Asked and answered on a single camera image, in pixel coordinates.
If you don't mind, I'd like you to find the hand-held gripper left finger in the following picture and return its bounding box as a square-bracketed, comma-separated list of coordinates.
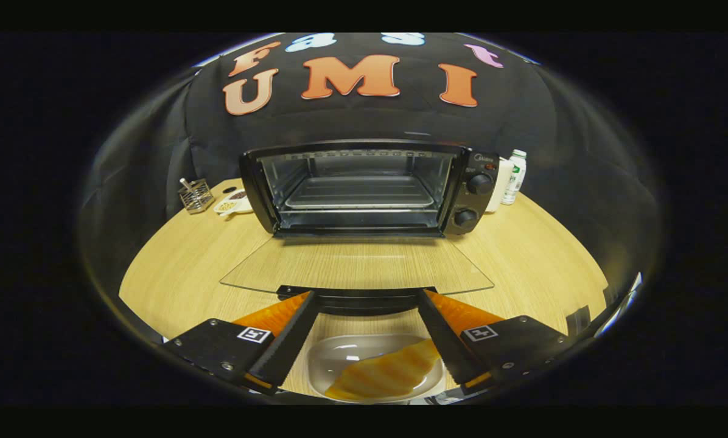
[163, 291, 317, 396]

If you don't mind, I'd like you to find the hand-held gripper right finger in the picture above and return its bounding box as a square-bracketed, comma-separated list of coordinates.
[418, 289, 584, 390]

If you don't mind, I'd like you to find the yellow striped pastry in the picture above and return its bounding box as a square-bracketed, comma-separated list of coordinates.
[324, 339, 441, 403]

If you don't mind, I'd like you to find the black toaster oven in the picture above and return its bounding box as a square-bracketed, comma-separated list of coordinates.
[220, 139, 500, 317]

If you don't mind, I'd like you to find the translucent white food plate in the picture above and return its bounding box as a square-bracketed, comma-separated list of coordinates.
[306, 333, 447, 404]

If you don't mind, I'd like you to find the small black flat piece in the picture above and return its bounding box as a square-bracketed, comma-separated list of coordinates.
[567, 305, 592, 335]

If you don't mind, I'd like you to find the small snack dish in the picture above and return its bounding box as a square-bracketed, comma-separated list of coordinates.
[213, 188, 254, 218]

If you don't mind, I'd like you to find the small white green-label bottle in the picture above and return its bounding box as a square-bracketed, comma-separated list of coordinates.
[502, 149, 528, 206]

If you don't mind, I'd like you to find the wire mesh utensil holder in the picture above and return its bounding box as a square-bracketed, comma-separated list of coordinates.
[178, 178, 215, 215]

